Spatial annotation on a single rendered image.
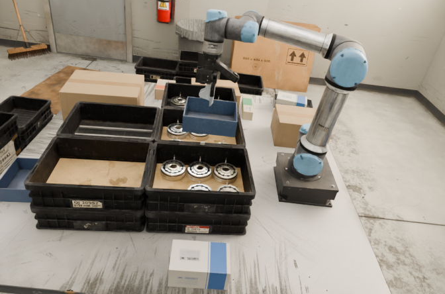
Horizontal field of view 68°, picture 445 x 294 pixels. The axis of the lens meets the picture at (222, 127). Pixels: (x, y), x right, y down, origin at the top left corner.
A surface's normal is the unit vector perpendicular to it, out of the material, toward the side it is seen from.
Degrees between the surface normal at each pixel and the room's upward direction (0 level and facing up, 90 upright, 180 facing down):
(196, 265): 0
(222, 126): 91
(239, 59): 76
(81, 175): 0
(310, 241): 0
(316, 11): 90
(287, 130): 90
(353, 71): 84
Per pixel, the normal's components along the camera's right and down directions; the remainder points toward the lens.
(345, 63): -0.26, 0.39
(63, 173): 0.12, -0.84
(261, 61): 0.00, 0.30
